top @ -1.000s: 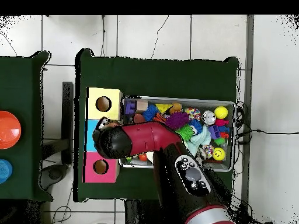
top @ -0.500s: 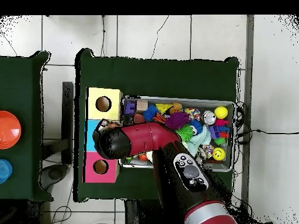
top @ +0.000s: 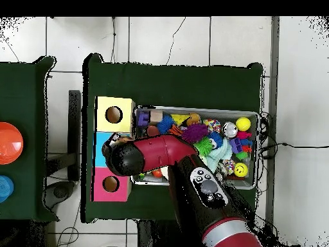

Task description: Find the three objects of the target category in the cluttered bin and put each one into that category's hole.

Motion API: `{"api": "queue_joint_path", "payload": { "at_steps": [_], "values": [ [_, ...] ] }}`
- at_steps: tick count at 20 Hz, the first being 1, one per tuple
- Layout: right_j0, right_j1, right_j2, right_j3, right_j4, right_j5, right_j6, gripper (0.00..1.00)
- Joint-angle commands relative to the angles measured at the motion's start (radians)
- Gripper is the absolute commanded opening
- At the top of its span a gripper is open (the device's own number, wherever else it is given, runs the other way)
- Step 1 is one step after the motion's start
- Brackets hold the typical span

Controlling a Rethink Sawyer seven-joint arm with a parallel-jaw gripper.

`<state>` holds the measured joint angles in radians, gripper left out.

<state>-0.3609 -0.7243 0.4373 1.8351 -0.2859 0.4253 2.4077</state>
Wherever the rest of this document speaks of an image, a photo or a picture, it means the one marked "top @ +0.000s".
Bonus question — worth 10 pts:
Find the shallow clear mesh bin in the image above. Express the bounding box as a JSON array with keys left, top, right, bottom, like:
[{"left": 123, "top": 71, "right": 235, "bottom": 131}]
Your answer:
[{"left": 132, "top": 105, "right": 260, "bottom": 190}]

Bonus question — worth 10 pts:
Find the purple spiky ball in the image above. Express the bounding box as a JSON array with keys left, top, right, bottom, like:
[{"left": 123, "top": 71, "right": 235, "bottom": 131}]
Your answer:
[{"left": 182, "top": 123, "right": 209, "bottom": 145}]

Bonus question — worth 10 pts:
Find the green spiky ball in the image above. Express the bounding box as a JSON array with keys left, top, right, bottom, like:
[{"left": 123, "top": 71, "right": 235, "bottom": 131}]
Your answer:
[{"left": 194, "top": 136, "right": 214, "bottom": 158}]

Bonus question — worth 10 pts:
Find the plain yellow ball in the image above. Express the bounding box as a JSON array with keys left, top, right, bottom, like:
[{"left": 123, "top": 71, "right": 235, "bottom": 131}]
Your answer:
[{"left": 236, "top": 116, "right": 252, "bottom": 132}]

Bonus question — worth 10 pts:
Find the purple toy block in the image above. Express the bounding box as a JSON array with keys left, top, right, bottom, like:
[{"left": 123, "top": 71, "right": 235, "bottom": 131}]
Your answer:
[{"left": 136, "top": 111, "right": 150, "bottom": 128}]

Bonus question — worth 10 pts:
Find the wooden box with three holes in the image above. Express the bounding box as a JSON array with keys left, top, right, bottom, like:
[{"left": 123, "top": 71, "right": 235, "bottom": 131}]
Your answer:
[{"left": 92, "top": 95, "right": 136, "bottom": 203}]

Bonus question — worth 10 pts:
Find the black cable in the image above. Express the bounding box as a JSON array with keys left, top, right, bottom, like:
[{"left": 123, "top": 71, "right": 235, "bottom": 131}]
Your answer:
[{"left": 259, "top": 141, "right": 329, "bottom": 155}]

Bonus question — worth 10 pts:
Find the blue round disc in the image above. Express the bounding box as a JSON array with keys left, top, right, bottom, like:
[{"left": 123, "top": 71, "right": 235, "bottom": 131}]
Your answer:
[{"left": 0, "top": 174, "right": 15, "bottom": 203}]

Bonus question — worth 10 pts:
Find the orange round disc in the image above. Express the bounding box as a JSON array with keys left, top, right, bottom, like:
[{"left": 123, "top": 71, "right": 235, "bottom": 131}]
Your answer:
[{"left": 0, "top": 122, "right": 24, "bottom": 165}]

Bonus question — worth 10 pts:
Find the blue spiky ball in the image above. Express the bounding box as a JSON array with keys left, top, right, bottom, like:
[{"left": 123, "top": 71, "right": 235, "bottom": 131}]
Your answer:
[{"left": 157, "top": 114, "right": 175, "bottom": 136}]

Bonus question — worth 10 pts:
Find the dark green table cloth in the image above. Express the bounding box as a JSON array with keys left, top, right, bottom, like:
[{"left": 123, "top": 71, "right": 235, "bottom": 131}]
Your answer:
[
  {"left": 0, "top": 55, "right": 58, "bottom": 223},
  {"left": 82, "top": 53, "right": 265, "bottom": 228}
]

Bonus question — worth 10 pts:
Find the yellow smiley face ball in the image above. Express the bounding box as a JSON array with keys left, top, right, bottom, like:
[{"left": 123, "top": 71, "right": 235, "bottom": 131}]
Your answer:
[{"left": 233, "top": 161, "right": 249, "bottom": 178}]

